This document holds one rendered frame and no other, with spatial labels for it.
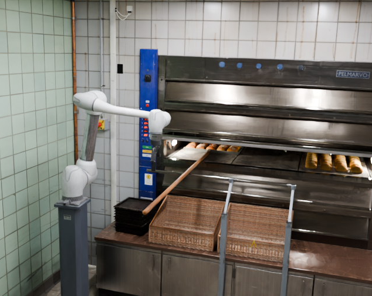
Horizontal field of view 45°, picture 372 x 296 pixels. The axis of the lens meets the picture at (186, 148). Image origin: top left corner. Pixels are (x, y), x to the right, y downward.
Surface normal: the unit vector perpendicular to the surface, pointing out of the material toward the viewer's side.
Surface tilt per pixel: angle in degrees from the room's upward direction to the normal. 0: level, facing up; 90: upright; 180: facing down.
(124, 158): 90
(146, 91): 90
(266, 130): 70
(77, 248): 90
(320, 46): 90
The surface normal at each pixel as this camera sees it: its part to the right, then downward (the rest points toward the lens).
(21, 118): 0.96, 0.09
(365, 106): -0.26, -0.15
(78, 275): 0.53, 0.19
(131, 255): -0.29, 0.20
